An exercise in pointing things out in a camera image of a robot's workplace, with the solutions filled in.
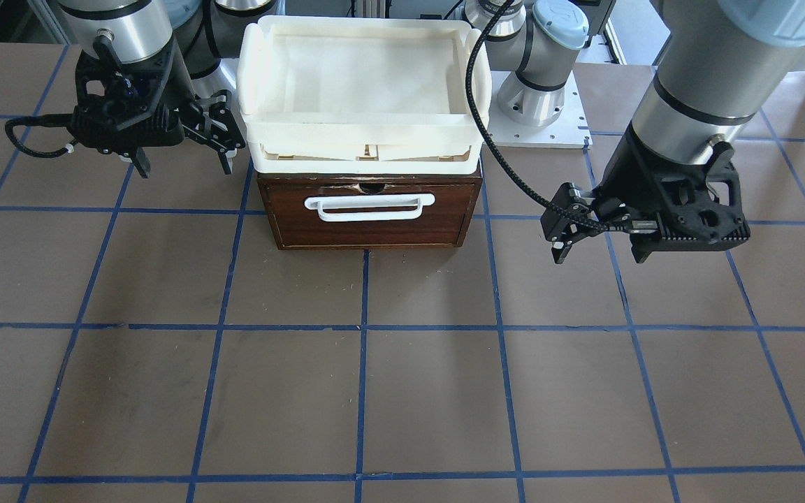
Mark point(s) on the white plastic tray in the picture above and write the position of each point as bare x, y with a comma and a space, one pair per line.
359, 96

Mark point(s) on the wooden drawer white handle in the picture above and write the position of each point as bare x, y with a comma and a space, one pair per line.
369, 211

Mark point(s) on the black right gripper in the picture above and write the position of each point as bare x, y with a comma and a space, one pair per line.
180, 82

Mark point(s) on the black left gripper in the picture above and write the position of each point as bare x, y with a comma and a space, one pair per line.
630, 168

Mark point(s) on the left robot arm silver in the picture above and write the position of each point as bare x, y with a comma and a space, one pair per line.
722, 61

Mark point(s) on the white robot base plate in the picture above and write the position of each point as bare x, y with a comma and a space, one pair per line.
570, 130

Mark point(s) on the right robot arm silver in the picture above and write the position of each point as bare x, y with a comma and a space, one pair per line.
208, 34

